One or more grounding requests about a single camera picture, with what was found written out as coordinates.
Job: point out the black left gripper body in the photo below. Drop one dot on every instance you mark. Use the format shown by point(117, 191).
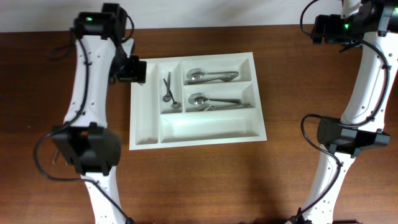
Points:
point(132, 70)

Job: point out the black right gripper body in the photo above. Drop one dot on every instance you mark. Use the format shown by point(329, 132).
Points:
point(339, 30)

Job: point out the small steel teaspoon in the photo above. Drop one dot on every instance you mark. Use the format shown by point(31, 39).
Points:
point(167, 97)

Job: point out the steel dessert spoon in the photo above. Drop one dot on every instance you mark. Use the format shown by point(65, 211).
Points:
point(175, 104)

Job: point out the large steel spoon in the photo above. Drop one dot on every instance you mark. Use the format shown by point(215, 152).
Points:
point(199, 98)

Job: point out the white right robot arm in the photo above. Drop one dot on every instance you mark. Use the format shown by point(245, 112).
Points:
point(372, 25)

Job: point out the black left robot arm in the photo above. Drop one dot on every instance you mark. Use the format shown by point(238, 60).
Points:
point(104, 55)

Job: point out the white plastic cutlery tray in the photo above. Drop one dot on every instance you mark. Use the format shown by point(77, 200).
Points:
point(155, 124)

